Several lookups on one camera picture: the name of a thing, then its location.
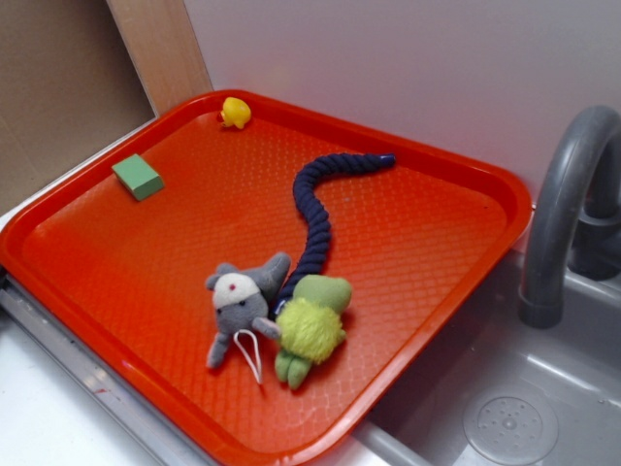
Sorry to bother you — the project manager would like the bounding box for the grey plastic sink basin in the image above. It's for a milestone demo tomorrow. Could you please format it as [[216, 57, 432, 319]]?
[[352, 249, 621, 466]]

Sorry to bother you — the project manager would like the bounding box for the grey plush mouse toy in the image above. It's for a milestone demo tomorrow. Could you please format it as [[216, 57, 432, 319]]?
[[206, 252, 291, 383]]

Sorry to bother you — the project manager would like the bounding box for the dark blue twisted rope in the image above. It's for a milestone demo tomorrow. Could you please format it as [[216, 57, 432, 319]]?
[[275, 151, 397, 317]]

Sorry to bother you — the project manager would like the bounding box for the grey plastic faucet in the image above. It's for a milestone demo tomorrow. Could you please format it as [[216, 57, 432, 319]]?
[[518, 106, 620, 328]]

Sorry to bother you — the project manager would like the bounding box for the light wooden board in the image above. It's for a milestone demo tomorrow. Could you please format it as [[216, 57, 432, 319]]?
[[108, 0, 212, 116]]

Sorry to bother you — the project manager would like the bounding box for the red plastic tray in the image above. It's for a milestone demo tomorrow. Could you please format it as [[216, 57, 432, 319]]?
[[1, 92, 531, 465]]

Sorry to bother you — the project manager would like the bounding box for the yellow rubber duck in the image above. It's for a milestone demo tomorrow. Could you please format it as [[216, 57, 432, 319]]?
[[217, 97, 251, 130]]

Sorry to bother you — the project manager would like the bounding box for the green wooden block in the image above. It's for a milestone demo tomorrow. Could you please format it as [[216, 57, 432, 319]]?
[[112, 154, 164, 201]]

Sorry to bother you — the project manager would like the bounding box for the green plush turtle toy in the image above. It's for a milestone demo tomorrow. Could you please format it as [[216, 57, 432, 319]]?
[[275, 275, 352, 390]]

